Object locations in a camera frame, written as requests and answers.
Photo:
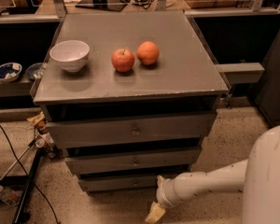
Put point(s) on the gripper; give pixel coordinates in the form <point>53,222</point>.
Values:
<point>162,192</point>

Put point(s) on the grey bottom drawer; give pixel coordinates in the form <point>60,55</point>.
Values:
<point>97,183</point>

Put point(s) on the grey drawer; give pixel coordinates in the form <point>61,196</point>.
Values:
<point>97,183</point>
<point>132,160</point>
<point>102,132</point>

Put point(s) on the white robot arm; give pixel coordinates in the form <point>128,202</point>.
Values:
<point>257,177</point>

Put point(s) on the grey middle drawer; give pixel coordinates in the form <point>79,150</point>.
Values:
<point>132,160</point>

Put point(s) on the grey top drawer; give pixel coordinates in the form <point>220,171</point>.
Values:
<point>102,132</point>

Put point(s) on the grey drawer cabinet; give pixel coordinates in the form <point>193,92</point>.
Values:
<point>182,80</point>

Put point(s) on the snack wrapper pile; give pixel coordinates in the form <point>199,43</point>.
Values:
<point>43,139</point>

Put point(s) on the black tripod leg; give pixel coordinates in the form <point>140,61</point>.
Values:
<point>20,211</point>

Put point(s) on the plastic water bottle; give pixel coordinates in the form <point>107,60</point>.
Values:
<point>8,196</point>

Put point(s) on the red apple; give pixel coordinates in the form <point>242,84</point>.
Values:
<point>122,60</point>

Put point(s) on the orange fruit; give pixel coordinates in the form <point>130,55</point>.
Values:
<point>148,53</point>

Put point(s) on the grey side shelf block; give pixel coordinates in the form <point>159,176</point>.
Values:
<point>241,73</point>

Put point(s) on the white ceramic bowl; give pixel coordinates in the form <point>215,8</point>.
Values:
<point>70,55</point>

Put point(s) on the small dark bowl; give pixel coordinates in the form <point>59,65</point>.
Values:
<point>35,71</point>

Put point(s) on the blue white patterned bowl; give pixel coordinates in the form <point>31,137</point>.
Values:
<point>10,72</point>

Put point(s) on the black monitor stand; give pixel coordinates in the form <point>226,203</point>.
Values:
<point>106,5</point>

